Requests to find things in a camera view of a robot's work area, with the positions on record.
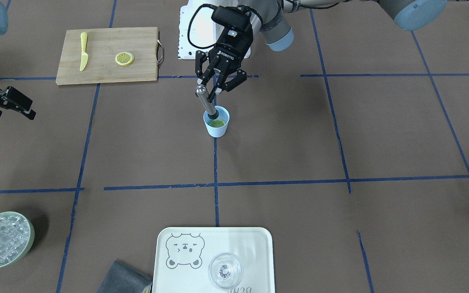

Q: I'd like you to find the steel muddler with black tip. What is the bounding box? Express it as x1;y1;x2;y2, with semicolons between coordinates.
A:
195;85;219;120

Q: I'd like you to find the wooden cutting board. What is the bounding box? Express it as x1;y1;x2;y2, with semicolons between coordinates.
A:
55;27;159;85

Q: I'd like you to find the cream bear print tray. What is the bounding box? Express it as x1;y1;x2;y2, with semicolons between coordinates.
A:
151;227;276;293

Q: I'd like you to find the yellow lemon slice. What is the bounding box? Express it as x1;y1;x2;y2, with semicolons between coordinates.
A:
208;119;226;128

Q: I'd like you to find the clear glass cup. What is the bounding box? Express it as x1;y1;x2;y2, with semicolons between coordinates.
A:
208;252;243;290

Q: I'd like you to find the light blue plastic cup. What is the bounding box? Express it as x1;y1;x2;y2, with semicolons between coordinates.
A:
203;105;230;138

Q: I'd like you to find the yellow plastic knife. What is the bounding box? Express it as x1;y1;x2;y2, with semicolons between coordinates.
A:
79;32;89;72

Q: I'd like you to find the dark grey folded cloth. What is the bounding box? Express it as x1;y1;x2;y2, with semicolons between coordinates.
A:
97;261;153;293

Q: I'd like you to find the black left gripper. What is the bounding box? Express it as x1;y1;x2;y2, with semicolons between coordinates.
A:
195;28;254;94

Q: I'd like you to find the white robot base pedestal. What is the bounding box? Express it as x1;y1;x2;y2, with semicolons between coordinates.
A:
178;0;239;60

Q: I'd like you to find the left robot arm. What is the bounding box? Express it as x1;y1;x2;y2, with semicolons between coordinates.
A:
188;0;347;98

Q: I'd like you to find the green bowl with ice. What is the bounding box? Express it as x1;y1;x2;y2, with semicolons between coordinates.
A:
0;211;35;268

